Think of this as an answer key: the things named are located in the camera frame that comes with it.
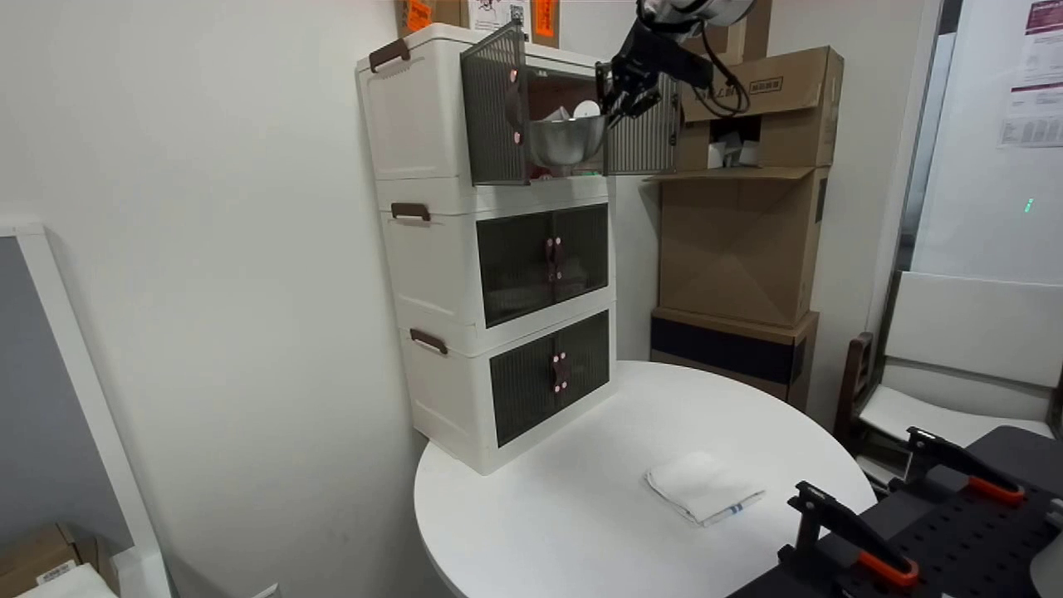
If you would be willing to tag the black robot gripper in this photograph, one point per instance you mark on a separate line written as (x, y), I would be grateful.
(632, 74)

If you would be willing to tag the metal bowl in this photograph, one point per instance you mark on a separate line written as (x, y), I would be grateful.
(569, 136)

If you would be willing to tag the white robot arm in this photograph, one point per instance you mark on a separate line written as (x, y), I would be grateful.
(672, 39)

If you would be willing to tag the white three-tier storage cabinet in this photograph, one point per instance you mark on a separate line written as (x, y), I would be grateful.
(500, 269)

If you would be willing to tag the stacked cardboard boxes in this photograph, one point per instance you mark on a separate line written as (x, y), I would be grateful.
(737, 218)

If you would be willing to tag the white folded cloth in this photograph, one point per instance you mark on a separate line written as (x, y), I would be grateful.
(701, 488)

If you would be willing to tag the orange handled clamp far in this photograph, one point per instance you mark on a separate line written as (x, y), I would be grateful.
(928, 449)

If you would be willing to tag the orange handled clamp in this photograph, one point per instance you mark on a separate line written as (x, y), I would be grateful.
(928, 449)
(875, 556)

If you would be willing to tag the orange handled clamp near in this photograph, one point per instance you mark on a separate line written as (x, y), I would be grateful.
(875, 556)

